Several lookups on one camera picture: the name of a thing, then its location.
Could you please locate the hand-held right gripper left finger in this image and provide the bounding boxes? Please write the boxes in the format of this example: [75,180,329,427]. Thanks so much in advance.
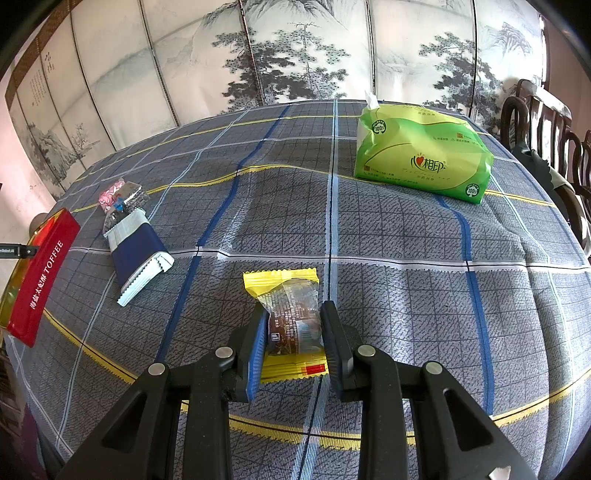
[55,302,271,480]

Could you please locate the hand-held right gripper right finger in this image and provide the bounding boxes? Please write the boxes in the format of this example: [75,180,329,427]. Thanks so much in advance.
[320,300,539,480]

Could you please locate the red box with gold interior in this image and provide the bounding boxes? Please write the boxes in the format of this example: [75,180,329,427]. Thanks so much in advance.
[0,208,81,348]

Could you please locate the yellow-ended cake packet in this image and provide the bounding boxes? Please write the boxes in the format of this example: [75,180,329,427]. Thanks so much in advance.
[243,267,328,384]

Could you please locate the pink candy packet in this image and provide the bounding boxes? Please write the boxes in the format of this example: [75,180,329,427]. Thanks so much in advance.
[98,179,127,208]

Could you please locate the navy and white snack packet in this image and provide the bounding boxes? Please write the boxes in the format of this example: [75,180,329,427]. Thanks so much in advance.
[102,208,175,308]

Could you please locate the clear blue-edged snack packet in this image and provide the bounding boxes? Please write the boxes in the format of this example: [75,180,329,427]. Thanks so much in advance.
[104,198,137,234]

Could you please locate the green tissue pack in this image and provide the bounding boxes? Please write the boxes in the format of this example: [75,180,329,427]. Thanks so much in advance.
[353,90,495,205]

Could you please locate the dark wooden chair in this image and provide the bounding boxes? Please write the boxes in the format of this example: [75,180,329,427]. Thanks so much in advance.
[501,78,591,158]
[549,129,591,264]

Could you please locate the painted folding screen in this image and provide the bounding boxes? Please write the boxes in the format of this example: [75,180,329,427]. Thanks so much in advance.
[4,0,548,190]

